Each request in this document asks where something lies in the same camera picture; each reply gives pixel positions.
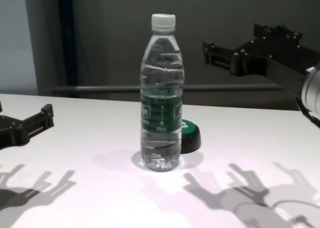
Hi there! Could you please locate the dark grey wall rail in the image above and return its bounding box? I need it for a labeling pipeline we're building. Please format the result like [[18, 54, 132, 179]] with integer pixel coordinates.
[[52, 83, 286, 96]]

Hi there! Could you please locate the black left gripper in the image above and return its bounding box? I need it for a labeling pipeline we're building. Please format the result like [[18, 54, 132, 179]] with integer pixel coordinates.
[[0, 100, 55, 151]]

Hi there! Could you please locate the green YES push button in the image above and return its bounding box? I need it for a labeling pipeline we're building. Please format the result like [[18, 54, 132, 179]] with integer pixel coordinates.
[[179, 119, 202, 155]]

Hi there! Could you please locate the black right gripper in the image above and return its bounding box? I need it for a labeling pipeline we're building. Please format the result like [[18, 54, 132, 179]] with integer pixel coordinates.
[[202, 23, 311, 95]]

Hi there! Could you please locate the clear water bottle green label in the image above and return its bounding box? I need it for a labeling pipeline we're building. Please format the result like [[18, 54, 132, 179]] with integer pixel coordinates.
[[139, 13, 186, 172]]

